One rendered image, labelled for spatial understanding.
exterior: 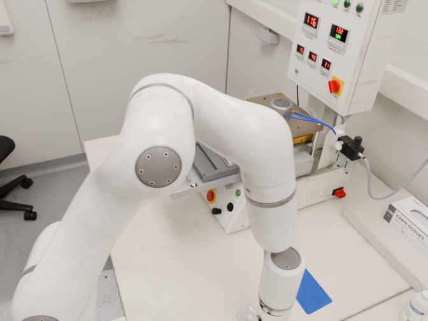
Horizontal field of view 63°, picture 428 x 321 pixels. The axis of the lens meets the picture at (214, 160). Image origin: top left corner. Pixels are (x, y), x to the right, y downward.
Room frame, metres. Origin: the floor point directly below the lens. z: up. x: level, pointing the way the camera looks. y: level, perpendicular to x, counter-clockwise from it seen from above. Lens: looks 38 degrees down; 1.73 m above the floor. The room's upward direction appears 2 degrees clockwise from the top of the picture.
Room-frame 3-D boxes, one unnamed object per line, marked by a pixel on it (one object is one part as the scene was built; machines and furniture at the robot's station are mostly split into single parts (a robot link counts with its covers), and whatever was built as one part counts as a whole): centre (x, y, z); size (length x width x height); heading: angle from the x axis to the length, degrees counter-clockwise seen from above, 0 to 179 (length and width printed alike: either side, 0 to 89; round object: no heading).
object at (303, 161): (0.94, -0.22, 0.96); 0.26 x 0.05 x 0.07; 116
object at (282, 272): (0.45, -0.16, 1.08); 0.09 x 0.08 x 0.13; 174
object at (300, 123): (1.10, -0.27, 1.08); 0.31 x 0.24 x 0.13; 26
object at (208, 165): (0.99, 0.00, 0.98); 0.20 x 0.17 x 0.03; 26
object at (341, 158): (0.96, -0.44, 1.05); 0.15 x 0.05 x 0.15; 26
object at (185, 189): (0.97, 0.05, 0.97); 0.30 x 0.22 x 0.08; 116
